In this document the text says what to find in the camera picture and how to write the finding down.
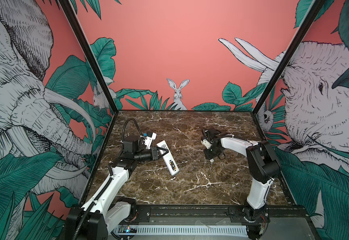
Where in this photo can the white remote control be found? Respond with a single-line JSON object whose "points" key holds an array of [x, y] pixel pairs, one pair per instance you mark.
{"points": [[168, 158]]}

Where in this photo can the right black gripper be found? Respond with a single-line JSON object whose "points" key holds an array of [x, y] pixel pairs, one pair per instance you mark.
{"points": [[209, 156]]}

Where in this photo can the right black frame post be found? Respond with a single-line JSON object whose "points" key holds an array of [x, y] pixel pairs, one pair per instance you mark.
{"points": [[308, 19]]}

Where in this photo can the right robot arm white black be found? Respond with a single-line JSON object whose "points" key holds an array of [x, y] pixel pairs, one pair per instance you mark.
{"points": [[264, 167]]}

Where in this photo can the small green circuit board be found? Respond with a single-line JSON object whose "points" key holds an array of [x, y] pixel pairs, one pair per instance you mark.
{"points": [[128, 229]]}

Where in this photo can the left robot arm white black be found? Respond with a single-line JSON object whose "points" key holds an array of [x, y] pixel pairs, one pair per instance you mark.
{"points": [[98, 217]]}

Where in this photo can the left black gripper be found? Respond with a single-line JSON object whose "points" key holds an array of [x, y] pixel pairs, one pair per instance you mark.
{"points": [[155, 155]]}

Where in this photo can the white ribbed cable duct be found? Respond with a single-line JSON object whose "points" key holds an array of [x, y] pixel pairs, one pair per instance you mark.
{"points": [[172, 230]]}

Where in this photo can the black frame post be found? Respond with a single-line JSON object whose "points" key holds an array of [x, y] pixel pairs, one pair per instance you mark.
{"points": [[85, 46], [308, 19]]}

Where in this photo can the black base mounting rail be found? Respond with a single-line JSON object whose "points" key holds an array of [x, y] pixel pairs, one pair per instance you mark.
{"points": [[234, 213]]}

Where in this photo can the left black frame post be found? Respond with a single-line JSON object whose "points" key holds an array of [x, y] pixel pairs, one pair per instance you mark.
{"points": [[85, 46]]}

